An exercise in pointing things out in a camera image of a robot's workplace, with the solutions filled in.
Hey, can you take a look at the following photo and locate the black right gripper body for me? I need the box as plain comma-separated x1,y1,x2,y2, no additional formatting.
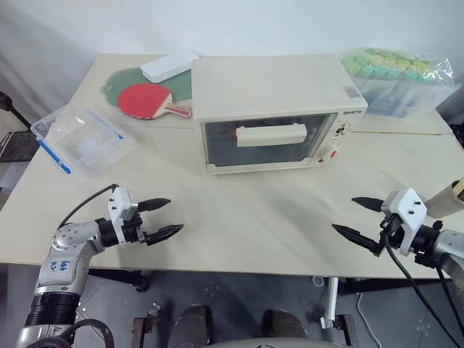
373,207,405,258

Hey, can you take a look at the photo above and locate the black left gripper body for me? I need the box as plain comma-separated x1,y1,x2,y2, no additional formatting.
121,202,150,248

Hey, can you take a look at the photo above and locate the white table leg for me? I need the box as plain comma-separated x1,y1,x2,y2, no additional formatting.
320,276,340,329

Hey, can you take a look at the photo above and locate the tan cylindrical holder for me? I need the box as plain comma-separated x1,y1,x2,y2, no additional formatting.
426,176,464,219

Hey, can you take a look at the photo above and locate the black cable loop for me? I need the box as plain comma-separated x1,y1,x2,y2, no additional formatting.
54,318,116,348

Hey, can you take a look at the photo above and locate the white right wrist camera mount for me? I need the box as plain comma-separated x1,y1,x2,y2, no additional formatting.
380,187,429,255

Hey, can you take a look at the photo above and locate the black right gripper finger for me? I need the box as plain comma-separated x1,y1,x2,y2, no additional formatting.
352,196,384,214
331,223,378,254

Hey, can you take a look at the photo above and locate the green cutting board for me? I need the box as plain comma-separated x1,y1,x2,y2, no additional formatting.
101,66,194,108

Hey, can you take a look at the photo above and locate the dark rounded shape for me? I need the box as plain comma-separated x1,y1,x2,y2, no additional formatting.
175,304,213,348

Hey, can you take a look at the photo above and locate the cream toaster oven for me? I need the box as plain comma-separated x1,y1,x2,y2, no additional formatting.
191,54,369,178

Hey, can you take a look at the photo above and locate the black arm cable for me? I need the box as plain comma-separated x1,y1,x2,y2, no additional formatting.
57,183,120,231
380,215,458,348

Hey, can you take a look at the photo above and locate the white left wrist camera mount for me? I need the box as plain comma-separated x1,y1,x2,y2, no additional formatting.
107,186,141,249

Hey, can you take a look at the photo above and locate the white rectangular case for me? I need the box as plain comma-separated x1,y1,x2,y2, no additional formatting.
140,50,201,84

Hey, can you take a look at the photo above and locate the red table tennis paddle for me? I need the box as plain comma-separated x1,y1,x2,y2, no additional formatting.
117,83,194,121

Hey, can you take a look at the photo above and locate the clear box with blue clips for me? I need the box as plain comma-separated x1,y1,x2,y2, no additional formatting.
30,105,128,181

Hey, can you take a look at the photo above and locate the black stand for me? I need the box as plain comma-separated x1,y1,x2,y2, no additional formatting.
0,90,38,164

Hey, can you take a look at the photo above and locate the black table frame bar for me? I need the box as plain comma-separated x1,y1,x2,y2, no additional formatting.
341,277,451,295
88,269,152,293

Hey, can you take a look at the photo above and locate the white floor cable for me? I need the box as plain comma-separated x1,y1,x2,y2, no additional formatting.
356,291,386,348

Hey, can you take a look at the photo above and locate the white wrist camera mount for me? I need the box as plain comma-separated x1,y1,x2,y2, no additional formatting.
380,187,429,255
107,186,141,249

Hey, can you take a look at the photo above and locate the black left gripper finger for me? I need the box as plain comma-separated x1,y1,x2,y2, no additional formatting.
138,197,172,213
146,223,186,246

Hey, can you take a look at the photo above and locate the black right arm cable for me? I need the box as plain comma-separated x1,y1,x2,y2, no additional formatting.
380,215,458,348

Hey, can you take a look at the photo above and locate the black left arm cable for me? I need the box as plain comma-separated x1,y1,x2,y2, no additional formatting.
57,183,120,231

